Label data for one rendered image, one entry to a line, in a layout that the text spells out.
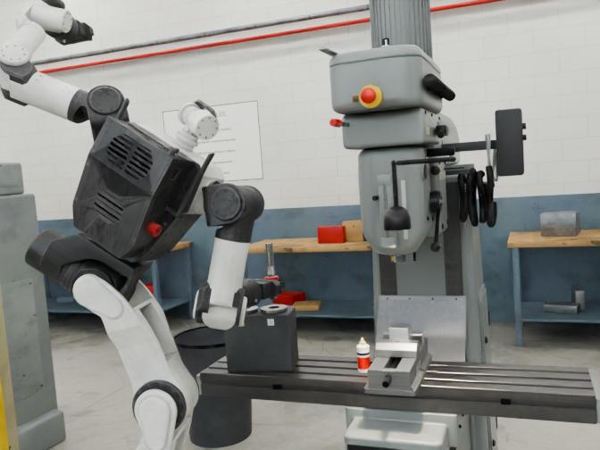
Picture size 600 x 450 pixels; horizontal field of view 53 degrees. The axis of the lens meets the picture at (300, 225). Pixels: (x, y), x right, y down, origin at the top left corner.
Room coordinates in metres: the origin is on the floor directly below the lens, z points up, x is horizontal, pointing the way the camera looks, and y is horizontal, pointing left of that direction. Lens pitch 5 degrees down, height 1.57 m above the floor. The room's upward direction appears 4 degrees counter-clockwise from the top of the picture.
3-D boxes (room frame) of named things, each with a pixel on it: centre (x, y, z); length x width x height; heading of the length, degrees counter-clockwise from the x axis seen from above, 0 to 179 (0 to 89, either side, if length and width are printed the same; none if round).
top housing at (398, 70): (1.86, -0.30, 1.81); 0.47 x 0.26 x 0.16; 159
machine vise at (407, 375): (1.82, -0.28, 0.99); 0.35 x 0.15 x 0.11; 160
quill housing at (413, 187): (1.85, -0.30, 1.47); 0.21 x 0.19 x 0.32; 69
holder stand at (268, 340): (1.99, 0.16, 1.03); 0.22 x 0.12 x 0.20; 80
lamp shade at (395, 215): (1.62, -0.26, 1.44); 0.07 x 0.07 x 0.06
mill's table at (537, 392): (1.87, -0.23, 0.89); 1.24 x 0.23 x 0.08; 69
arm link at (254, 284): (1.91, 0.16, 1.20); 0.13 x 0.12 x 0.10; 54
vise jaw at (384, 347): (1.79, -0.27, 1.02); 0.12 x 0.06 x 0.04; 70
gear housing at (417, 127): (1.88, -0.31, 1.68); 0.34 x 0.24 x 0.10; 159
